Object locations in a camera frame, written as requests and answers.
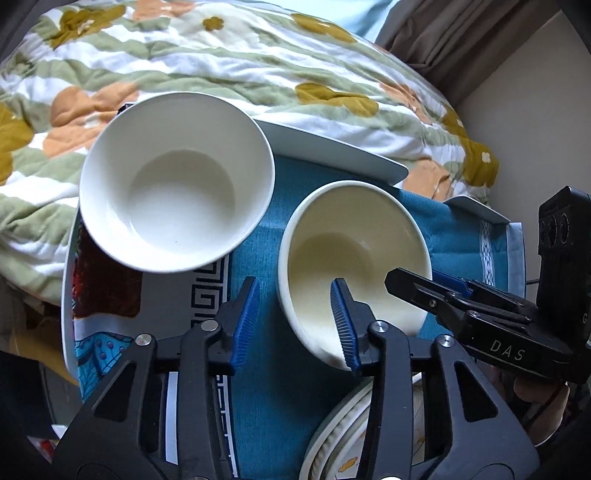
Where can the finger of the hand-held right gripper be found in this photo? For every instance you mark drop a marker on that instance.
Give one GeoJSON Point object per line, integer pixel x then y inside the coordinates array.
{"type": "Point", "coordinates": [455, 282]}
{"type": "Point", "coordinates": [415, 288]}

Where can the yellow duck print plate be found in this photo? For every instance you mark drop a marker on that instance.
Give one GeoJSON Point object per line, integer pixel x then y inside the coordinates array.
{"type": "Point", "coordinates": [310, 454]}

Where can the brown curtain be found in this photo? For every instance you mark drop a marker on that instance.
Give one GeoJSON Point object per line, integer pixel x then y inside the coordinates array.
{"type": "Point", "coordinates": [461, 41]}

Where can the teal table mat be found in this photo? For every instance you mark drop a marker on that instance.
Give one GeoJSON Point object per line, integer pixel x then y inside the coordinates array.
{"type": "Point", "coordinates": [268, 415]}

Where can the white duck print plate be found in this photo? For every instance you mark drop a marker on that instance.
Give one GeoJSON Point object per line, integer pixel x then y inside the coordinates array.
{"type": "Point", "coordinates": [418, 424]}

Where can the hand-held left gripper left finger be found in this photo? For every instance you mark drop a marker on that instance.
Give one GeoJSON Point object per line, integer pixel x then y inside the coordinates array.
{"type": "Point", "coordinates": [244, 318]}

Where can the floral striped blanket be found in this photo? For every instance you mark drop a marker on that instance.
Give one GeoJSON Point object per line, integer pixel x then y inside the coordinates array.
{"type": "Point", "coordinates": [184, 60]}

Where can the patterned printed tray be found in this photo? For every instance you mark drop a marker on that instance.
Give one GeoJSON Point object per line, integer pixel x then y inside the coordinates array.
{"type": "Point", "coordinates": [106, 369]}

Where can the person's right hand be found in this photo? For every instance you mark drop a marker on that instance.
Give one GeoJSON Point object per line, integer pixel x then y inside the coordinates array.
{"type": "Point", "coordinates": [526, 392]}

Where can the white bowl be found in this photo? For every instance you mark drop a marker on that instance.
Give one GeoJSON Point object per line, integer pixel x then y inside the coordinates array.
{"type": "Point", "coordinates": [180, 184]}

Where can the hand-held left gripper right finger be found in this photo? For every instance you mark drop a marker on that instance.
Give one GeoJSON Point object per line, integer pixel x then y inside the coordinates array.
{"type": "Point", "coordinates": [344, 323]}

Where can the light blue hanging cloth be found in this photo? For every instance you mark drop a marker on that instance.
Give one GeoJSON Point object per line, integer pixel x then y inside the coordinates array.
{"type": "Point", "coordinates": [351, 14]}

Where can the cream bowl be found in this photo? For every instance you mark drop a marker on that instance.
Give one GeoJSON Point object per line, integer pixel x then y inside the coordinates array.
{"type": "Point", "coordinates": [332, 240]}

